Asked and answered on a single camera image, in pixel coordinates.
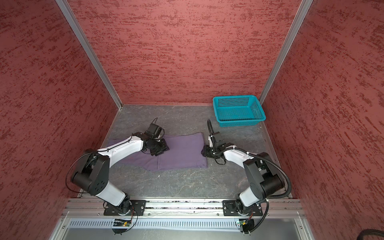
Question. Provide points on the teal plastic basket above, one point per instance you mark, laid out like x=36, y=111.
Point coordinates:
x=238, y=111

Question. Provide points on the left aluminium corner post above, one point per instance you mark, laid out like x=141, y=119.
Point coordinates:
x=79, y=33

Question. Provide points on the aluminium front rail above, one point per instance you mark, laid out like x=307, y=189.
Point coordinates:
x=91, y=207

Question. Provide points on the right aluminium corner post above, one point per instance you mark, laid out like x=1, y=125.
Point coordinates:
x=290, y=37

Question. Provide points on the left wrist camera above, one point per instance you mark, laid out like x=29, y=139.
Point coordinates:
x=155, y=132

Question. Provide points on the left connector board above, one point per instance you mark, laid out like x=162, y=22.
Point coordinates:
x=121, y=223

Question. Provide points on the white slotted cable duct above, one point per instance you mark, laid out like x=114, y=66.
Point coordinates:
x=169, y=224

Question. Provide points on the purple trousers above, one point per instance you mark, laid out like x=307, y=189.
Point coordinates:
x=184, y=153

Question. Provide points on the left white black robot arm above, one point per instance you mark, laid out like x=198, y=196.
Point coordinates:
x=92, y=170

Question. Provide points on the right connector board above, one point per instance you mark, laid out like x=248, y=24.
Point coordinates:
x=246, y=225

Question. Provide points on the connector board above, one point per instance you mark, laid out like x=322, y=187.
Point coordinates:
x=121, y=223
x=246, y=225

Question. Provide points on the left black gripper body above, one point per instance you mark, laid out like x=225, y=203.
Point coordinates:
x=158, y=147

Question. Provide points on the aluminium corner post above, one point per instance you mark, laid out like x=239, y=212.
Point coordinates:
x=79, y=33
x=290, y=37

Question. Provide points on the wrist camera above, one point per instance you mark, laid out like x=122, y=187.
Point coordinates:
x=155, y=132
x=216, y=140

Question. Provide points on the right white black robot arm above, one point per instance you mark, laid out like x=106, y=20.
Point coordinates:
x=266, y=179

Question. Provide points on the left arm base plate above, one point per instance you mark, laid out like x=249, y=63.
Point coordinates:
x=126, y=208

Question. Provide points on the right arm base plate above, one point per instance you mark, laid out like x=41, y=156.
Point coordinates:
x=236, y=208

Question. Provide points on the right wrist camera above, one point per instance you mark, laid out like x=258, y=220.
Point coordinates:
x=216, y=140

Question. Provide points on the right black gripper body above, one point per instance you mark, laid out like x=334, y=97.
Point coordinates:
x=210, y=152

